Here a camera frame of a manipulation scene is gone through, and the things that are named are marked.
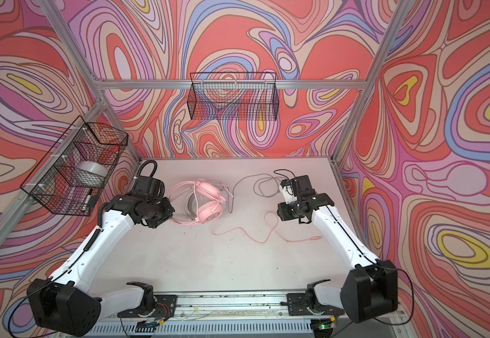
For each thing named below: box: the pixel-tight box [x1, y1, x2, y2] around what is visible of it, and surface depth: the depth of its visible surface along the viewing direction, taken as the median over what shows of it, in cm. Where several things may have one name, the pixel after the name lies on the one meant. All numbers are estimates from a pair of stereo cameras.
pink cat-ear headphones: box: [166, 178, 235, 226], surface depth 77 cm
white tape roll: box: [75, 160, 109, 188], surface depth 74 cm
